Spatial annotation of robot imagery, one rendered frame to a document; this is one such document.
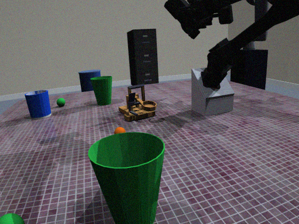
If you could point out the blue cup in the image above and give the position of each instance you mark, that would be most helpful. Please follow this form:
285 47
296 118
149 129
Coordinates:
38 104

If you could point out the orange ball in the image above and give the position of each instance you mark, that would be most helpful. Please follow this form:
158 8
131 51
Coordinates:
119 130

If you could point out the green tapered cup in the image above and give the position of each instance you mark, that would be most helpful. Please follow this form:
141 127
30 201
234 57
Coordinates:
102 87
128 167

